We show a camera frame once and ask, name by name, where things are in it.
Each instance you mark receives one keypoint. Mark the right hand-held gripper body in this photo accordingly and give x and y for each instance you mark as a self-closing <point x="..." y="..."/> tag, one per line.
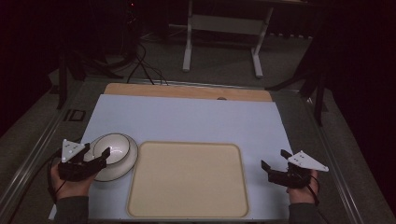
<point x="299" y="172"/>

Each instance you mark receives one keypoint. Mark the white metal table frame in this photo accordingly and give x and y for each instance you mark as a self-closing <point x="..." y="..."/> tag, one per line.
<point x="225" y="28"/>

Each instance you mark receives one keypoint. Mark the black floor socket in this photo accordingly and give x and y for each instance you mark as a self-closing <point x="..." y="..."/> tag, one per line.
<point x="74" y="115"/>

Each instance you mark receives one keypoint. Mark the beige tray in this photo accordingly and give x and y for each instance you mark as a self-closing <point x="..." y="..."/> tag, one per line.
<point x="187" y="179"/>

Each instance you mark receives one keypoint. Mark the light blue table mat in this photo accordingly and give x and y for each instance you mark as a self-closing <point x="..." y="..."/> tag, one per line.
<point x="186" y="121"/>

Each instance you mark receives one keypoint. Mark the black metal stand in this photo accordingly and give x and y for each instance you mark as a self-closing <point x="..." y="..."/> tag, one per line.
<point x="311" y="81"/>
<point x="70" y="71"/>

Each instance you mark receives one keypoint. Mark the person's right hand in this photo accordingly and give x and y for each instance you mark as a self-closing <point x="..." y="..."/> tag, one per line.
<point x="303" y="191"/>

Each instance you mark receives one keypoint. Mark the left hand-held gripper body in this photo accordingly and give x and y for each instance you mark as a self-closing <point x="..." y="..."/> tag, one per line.
<point x="73" y="166"/>

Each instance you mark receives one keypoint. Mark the white plate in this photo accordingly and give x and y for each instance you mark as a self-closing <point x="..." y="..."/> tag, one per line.
<point x="123" y="163"/>

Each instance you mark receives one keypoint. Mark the person's left hand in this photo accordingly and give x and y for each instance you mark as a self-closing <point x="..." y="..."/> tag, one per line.
<point x="71" y="186"/>

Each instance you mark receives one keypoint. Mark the white bowl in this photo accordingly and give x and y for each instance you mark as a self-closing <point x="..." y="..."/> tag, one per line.
<point x="111" y="148"/>

